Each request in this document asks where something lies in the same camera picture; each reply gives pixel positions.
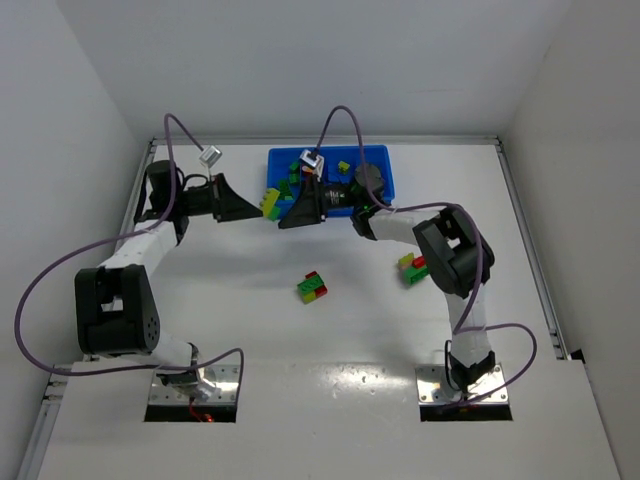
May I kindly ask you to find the green two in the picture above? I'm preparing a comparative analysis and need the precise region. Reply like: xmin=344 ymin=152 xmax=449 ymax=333
xmin=278 ymin=179 xmax=295 ymax=201

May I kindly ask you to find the blue plastic sorting bin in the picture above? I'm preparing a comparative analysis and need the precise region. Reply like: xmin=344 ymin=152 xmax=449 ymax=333
xmin=266 ymin=144 xmax=395 ymax=219

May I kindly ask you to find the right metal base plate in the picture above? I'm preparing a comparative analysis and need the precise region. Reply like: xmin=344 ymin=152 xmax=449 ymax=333
xmin=415 ymin=364 xmax=509 ymax=406

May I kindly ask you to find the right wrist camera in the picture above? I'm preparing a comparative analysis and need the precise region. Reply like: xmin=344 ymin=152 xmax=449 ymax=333
xmin=299 ymin=149 xmax=325 ymax=178

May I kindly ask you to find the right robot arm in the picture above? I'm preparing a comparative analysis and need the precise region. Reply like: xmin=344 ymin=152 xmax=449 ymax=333
xmin=278 ymin=163 xmax=495 ymax=393

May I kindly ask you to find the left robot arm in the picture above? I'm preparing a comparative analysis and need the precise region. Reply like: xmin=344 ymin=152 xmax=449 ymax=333
xmin=74 ymin=160 xmax=262 ymax=387

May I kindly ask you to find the large lego block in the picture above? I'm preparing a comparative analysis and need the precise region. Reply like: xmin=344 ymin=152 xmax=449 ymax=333
xmin=297 ymin=271 xmax=328 ymax=304

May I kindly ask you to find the lime two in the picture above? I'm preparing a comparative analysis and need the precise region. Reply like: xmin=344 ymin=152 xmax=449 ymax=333
xmin=260 ymin=188 xmax=281 ymax=222

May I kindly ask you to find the small stacked lego block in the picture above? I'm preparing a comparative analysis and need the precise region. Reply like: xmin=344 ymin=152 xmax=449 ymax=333
xmin=397 ymin=253 xmax=430 ymax=287

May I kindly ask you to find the metal base plate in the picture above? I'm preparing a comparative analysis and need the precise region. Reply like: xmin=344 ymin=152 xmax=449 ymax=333
xmin=415 ymin=364 xmax=509 ymax=406
xmin=148 ymin=364 xmax=240 ymax=406

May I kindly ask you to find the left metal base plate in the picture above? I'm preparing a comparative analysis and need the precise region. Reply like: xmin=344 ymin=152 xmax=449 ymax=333
xmin=148 ymin=364 xmax=240 ymax=406

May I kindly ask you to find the lime lego brick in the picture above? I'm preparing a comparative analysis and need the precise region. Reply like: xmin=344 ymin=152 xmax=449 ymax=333
xmin=337 ymin=161 xmax=351 ymax=175

